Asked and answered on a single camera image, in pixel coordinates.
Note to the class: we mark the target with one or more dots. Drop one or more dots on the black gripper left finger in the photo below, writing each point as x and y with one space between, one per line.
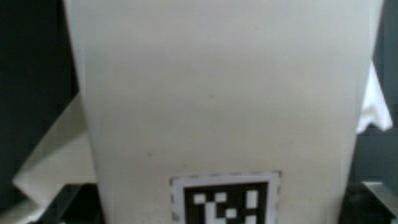
75 207

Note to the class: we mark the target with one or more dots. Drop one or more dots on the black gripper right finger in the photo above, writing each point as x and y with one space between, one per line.
370 204

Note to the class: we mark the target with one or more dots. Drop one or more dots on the white cabinet body box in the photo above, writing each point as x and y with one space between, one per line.
57 166

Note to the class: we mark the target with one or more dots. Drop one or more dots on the white cabinet top box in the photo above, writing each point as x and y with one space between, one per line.
222 85

